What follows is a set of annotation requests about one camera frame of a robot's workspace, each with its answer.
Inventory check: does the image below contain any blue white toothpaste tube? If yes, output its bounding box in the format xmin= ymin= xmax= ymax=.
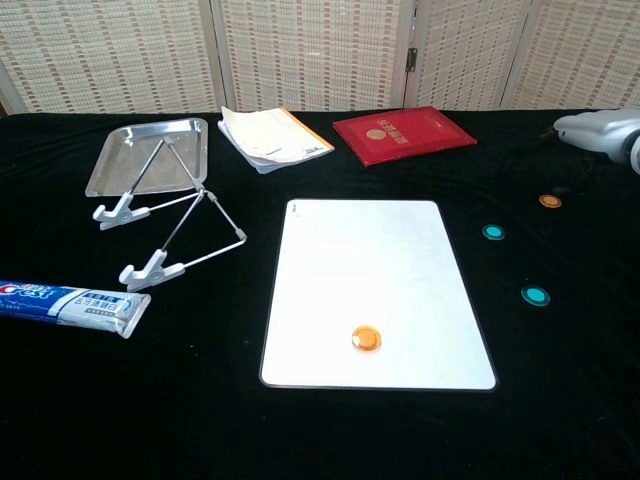
xmin=0 ymin=279 xmax=152 ymax=340

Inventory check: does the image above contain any white rectangular board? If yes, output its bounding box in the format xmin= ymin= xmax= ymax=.
xmin=258 ymin=198 xmax=499 ymax=392

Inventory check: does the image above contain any white booklet yellow spine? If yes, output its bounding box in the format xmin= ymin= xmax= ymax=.
xmin=216 ymin=105 xmax=336 ymax=175

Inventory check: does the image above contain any red certificate book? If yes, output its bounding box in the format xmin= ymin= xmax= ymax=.
xmin=332 ymin=105 xmax=478 ymax=168

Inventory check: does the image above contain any black tablecloth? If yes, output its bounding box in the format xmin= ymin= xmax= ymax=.
xmin=0 ymin=107 xmax=640 ymax=480

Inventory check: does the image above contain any stainless steel tray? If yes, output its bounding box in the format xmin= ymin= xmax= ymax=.
xmin=84 ymin=117 xmax=210 ymax=198

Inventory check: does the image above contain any woven folding screen panel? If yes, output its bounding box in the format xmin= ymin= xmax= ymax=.
xmin=402 ymin=0 xmax=534 ymax=111
xmin=209 ymin=0 xmax=419 ymax=112
xmin=499 ymin=0 xmax=640 ymax=110
xmin=0 ymin=0 xmax=226 ymax=115

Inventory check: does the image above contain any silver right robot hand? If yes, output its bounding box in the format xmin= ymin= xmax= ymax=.
xmin=540 ymin=107 xmax=640 ymax=176

